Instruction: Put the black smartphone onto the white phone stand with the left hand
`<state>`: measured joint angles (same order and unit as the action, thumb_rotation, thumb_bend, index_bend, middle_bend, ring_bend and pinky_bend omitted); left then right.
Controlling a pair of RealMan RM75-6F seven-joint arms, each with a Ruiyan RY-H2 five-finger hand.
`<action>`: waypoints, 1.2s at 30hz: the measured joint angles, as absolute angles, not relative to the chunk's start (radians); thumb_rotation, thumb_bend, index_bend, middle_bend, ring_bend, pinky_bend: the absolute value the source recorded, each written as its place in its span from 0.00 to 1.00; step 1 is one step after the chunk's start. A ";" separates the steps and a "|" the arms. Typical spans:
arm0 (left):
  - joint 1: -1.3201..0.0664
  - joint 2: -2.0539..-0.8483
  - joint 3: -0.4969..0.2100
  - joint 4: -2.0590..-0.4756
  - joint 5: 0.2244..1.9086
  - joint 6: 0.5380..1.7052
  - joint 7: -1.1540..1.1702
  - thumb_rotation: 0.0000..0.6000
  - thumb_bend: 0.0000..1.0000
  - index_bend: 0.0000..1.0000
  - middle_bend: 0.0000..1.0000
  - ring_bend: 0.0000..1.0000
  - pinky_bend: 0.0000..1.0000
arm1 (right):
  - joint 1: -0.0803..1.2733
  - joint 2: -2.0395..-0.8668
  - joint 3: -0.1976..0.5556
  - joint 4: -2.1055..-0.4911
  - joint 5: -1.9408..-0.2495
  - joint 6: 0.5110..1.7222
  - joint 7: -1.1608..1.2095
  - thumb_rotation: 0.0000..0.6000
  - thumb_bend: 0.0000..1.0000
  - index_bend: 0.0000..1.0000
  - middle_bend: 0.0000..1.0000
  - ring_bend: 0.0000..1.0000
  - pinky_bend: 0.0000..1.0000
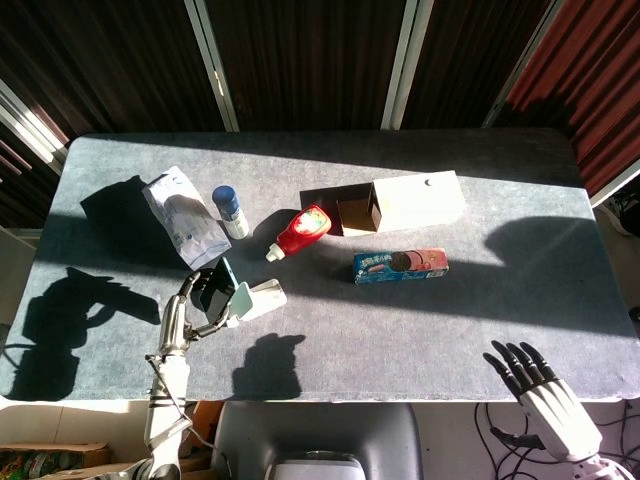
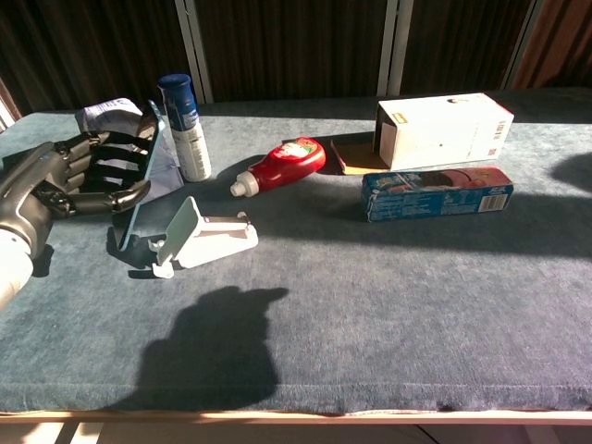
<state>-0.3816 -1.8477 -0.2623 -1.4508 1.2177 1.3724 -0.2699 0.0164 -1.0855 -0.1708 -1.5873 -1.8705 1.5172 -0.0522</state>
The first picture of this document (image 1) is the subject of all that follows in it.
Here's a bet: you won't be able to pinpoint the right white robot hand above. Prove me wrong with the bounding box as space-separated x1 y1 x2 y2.
482 339 604 464

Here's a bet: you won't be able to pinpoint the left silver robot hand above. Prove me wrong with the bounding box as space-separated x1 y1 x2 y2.
157 268 237 358

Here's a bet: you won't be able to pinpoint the green white box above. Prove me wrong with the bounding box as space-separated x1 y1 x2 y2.
225 277 289 329

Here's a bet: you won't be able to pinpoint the silver snack bag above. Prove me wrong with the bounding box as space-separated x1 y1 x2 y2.
141 165 233 272

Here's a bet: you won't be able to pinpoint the white spray can blue cap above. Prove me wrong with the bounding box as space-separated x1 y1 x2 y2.
211 184 250 240

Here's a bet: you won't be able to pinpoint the red ketchup squeeze bottle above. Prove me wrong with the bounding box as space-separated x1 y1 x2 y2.
264 203 333 264

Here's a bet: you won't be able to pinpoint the grey-blue tablecloth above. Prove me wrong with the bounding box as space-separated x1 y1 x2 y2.
0 128 633 404

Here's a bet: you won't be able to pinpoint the brown cardboard carton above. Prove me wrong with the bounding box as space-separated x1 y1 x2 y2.
0 440 151 480

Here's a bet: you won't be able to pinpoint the grey robot torso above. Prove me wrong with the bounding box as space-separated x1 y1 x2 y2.
211 400 426 480

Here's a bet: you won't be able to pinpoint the blue and red cookie box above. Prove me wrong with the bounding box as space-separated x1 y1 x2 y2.
352 246 450 287

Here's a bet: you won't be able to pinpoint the white cardboard box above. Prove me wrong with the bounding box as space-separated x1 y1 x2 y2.
368 170 468 235

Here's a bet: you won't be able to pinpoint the dark brown curtain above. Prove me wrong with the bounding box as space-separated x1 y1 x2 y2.
402 0 554 130
0 0 226 229
205 0 407 133

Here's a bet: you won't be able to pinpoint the orange-red curtain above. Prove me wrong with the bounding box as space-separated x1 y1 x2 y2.
503 0 640 197

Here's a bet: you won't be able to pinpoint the black floor cables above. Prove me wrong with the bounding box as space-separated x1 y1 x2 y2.
473 399 640 480

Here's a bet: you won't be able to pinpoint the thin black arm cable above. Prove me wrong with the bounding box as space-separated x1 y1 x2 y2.
144 353 232 480

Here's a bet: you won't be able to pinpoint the white window frame post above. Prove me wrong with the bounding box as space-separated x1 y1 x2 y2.
481 0 567 129
0 78 69 177
380 0 421 132
184 0 241 133

